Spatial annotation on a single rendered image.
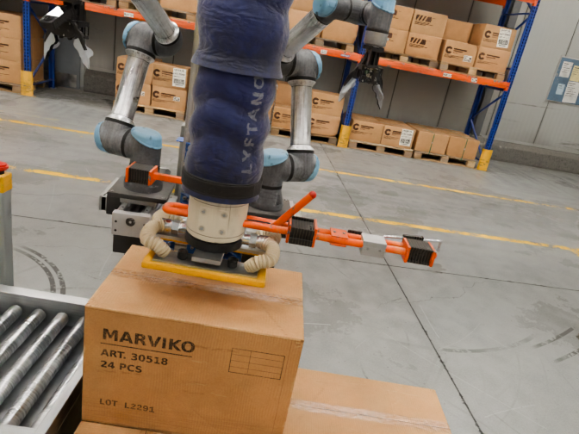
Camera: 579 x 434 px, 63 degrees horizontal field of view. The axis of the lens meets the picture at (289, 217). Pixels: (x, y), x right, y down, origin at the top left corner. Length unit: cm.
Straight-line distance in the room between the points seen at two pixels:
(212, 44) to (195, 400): 98
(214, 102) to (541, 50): 1034
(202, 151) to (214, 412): 76
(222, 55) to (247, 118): 16
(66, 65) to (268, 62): 922
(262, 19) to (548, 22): 1030
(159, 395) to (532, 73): 1047
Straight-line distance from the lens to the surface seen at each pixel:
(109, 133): 198
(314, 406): 177
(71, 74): 1034
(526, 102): 1133
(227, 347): 138
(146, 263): 135
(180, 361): 143
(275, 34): 122
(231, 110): 122
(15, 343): 198
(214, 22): 121
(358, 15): 173
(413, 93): 1033
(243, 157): 125
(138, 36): 206
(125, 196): 192
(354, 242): 139
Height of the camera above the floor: 171
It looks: 21 degrees down
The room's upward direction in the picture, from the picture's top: 11 degrees clockwise
